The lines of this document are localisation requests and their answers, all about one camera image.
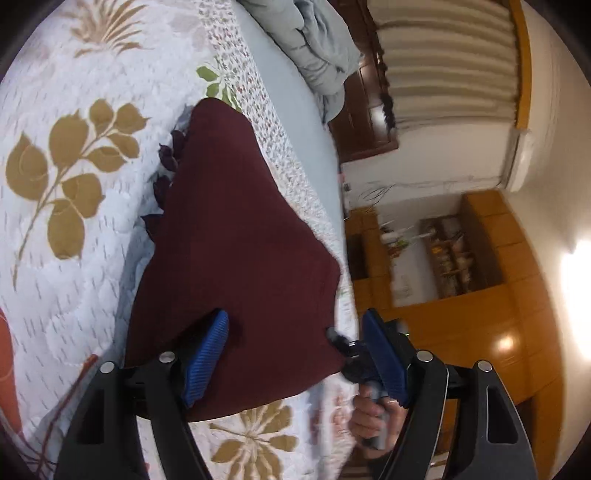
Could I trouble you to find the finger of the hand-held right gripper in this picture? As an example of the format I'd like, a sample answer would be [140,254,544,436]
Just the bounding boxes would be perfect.
[325,327,384,385]

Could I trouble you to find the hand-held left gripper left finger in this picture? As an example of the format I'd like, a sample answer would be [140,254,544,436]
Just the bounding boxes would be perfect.
[55,308,230,480]

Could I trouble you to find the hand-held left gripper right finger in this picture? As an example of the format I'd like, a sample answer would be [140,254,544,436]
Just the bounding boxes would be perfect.
[361,308,539,480]

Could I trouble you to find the maroon pants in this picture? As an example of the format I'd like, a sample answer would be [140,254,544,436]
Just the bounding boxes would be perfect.
[124,98,345,423]

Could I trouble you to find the person's right hand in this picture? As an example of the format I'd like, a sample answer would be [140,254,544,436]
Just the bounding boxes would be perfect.
[348,384,407,459]

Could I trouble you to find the orange wooden wardrobe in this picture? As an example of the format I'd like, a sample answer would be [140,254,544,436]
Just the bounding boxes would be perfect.
[345,190,570,455]

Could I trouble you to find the floral quilt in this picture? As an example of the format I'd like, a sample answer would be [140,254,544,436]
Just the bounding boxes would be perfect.
[0,0,363,480]

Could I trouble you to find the white air conditioner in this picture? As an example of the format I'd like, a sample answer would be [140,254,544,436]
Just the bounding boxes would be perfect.
[502,128,537,193]

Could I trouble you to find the dark wooden nightstand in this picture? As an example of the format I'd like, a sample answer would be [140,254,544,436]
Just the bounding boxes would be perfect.
[327,0,400,163]

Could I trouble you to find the light blue bed sheet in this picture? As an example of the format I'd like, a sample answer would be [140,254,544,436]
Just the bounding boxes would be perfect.
[236,0,348,222]

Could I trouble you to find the beige curtain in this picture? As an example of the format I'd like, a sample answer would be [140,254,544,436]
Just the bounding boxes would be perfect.
[368,0,523,133]

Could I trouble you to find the grey-blue blanket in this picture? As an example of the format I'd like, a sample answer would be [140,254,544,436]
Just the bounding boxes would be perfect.
[240,0,364,124]

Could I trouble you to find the wall cables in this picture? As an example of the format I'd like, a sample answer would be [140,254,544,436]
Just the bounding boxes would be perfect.
[362,178,505,204]

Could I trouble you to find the wooden curtain frame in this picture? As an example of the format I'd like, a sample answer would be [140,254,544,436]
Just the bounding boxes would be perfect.
[507,0,533,131]

